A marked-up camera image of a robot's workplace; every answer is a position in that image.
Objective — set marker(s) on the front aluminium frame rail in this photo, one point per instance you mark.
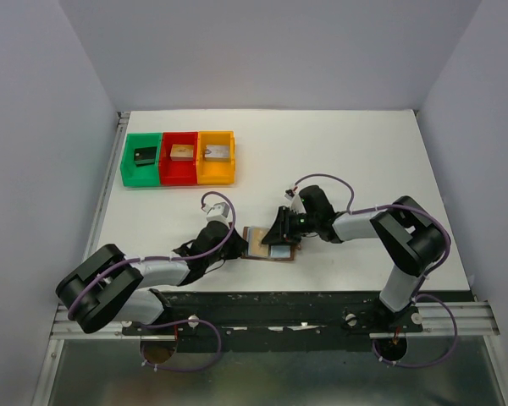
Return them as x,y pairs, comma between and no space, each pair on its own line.
468,319

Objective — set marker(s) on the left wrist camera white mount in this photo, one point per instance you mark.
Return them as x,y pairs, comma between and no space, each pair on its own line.
217,213

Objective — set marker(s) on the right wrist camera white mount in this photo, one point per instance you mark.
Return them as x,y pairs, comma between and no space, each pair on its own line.
295,202

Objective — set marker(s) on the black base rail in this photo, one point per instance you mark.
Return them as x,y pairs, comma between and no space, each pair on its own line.
274,321

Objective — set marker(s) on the silver card in yellow bin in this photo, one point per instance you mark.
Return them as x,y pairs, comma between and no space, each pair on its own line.
217,153

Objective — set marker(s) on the green plastic bin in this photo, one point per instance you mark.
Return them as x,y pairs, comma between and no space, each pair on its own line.
140,177

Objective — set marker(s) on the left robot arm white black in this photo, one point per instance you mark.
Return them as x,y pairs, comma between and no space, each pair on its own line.
109,287

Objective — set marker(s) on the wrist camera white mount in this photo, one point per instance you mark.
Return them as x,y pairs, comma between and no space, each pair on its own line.
217,213
295,202

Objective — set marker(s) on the yellow plastic bin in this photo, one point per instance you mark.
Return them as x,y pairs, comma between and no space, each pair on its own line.
212,171

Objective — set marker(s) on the left aluminium side rail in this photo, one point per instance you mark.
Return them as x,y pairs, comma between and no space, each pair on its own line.
107,184

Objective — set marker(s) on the black card in green bin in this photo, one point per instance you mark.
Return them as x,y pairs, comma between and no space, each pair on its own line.
145,156

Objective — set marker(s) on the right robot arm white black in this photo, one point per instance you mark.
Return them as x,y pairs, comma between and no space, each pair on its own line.
414,240

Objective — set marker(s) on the gold card in red bin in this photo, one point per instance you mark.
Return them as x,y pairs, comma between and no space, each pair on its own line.
182,152

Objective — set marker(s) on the gold card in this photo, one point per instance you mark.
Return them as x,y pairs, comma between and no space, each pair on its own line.
182,152
256,248

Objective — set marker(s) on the red plastic bin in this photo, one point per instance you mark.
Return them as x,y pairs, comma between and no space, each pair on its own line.
180,171

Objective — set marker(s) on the brown leather card holder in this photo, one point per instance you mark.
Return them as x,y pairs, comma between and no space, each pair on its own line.
279,253

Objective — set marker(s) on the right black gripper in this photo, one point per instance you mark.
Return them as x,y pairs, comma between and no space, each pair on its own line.
284,224

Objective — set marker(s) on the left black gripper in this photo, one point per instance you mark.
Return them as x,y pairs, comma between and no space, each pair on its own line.
233,244

